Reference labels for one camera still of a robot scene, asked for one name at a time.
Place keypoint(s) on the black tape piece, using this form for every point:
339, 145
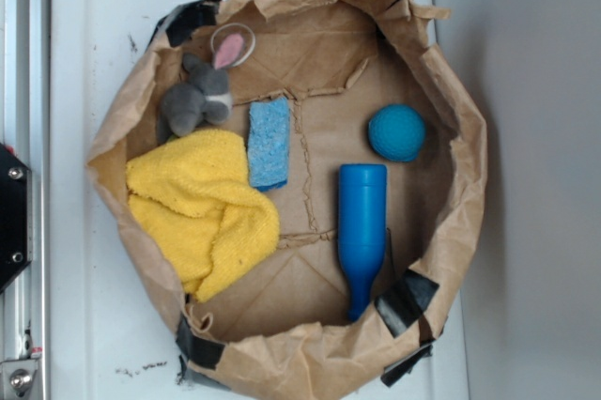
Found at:
405, 301
184, 19
194, 338
397, 370

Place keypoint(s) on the blue rubber ball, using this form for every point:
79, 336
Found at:
397, 133

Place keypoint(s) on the black tape piece bottom right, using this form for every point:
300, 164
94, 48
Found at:
397, 370

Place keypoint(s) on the brown paper bag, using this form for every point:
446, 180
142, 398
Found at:
336, 62

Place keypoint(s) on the metal corner bracket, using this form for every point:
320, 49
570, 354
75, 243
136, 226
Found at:
20, 380

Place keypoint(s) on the black mounting plate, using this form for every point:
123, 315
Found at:
15, 216

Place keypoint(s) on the blue sponge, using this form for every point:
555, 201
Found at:
269, 144

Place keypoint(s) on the aluminium frame rail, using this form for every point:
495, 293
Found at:
25, 62

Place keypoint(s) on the black tape piece bottom left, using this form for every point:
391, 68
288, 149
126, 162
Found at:
194, 338

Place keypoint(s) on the black tape piece top left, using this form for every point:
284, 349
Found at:
184, 19

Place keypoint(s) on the grey plush bunny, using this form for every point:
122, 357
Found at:
205, 97

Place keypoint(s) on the blue plastic bottle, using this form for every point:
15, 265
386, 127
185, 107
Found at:
361, 229

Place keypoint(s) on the yellow towel cloth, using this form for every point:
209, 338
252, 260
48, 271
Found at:
193, 197

